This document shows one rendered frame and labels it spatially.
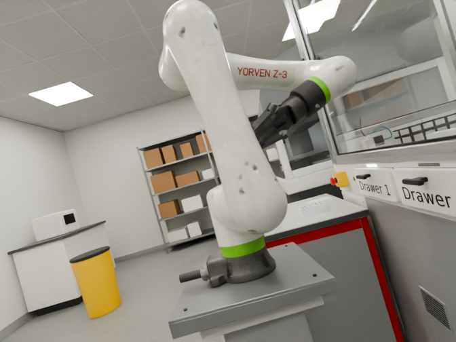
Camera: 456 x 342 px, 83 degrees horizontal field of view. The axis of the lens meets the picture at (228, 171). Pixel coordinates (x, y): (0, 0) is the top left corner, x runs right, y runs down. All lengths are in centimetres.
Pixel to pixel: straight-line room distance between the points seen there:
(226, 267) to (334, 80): 58
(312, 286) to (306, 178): 130
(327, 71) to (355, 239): 72
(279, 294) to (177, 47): 55
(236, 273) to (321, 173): 129
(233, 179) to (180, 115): 489
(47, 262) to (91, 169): 227
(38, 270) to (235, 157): 387
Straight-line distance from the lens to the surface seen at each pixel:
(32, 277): 430
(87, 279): 327
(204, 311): 61
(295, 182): 184
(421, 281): 112
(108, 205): 570
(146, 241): 556
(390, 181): 97
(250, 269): 69
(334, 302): 130
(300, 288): 60
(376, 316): 138
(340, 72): 81
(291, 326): 72
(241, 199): 51
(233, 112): 54
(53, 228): 434
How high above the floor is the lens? 105
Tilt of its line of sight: 1 degrees up
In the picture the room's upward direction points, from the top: 16 degrees counter-clockwise
